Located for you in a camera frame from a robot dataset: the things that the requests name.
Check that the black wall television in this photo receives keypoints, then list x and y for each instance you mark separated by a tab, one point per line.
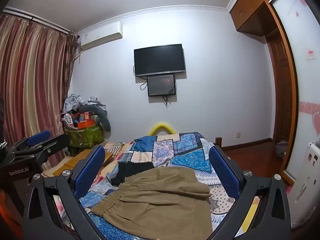
160	58

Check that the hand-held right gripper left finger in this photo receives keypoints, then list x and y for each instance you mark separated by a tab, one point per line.
92	166

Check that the curtain rail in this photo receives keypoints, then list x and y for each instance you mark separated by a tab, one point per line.
37	18

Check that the wooden bed post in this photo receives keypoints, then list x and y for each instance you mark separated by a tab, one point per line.
218	141

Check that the pink striped curtain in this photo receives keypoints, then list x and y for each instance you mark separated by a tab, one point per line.
30	80

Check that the white pink sliding door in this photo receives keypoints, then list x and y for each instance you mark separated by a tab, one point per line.
307	92

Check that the brown wooden door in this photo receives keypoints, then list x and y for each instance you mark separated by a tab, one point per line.
280	92

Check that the small black wall monitor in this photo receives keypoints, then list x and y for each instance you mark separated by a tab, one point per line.
161	85

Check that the black cloth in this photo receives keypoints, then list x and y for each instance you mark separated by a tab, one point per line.
135	168

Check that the red box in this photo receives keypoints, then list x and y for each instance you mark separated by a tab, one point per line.
85	116

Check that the white wall socket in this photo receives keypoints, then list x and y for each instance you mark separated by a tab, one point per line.
237	135

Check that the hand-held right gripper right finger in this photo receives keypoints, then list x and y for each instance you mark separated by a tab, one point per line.
222	170

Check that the green patterned bag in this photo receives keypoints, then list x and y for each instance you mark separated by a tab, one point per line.
85	136

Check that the brown cardboard board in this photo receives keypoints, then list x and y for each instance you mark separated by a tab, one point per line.
77	160

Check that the red door sticker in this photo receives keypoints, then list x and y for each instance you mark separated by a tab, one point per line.
310	54

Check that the white air conditioner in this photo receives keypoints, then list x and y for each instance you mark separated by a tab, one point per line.
100	36

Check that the grey cloth on floor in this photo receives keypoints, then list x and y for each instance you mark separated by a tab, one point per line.
282	150

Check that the wooden overhead cabinet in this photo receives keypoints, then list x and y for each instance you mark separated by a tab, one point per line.
250	5

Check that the khaki pants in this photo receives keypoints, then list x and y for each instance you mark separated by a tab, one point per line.
160	205

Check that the white appliance with stickers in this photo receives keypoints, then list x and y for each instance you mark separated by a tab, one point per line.
305	180

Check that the grey bolster pillow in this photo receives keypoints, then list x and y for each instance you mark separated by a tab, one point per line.
105	120

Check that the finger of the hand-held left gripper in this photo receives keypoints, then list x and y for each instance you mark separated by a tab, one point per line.
38	137
55	146

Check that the yellow foam tube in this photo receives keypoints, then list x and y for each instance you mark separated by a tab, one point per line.
161	127

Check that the orange box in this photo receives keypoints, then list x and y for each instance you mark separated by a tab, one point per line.
86	124

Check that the wooden wardrobe frame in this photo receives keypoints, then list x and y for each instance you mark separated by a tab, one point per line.
295	85

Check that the blue patchwork blanket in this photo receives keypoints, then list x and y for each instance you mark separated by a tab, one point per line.
180	145

